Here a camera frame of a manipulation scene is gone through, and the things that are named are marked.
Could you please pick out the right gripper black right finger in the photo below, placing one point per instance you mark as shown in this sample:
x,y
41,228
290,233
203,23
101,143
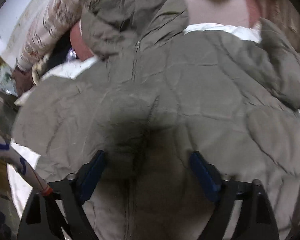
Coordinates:
x,y
256,218

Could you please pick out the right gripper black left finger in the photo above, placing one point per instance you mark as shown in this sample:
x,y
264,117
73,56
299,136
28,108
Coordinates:
x,y
61,212

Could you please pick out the olive hooded puffer jacket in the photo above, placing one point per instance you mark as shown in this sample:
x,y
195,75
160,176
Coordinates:
x,y
158,94

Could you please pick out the white leaf-print bed sheet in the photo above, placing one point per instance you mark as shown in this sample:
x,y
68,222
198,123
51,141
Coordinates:
x,y
65,70

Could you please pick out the dark maroon cloth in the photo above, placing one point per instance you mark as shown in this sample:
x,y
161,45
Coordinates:
x,y
23,80

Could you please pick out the floral patterned bag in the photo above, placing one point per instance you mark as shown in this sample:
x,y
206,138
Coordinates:
x,y
7,83

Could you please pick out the cream leaf-print cloth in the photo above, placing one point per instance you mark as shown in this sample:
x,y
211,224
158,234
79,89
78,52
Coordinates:
x,y
39,69

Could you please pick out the purple shiny plastic bag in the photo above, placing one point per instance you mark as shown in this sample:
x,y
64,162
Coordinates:
x,y
71,55

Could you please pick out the striped floral beige quilt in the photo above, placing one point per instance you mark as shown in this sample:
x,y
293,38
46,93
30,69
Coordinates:
x,y
47,28

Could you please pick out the pink pillow with red ends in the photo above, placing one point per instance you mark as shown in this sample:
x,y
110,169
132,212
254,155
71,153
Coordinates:
x,y
215,10

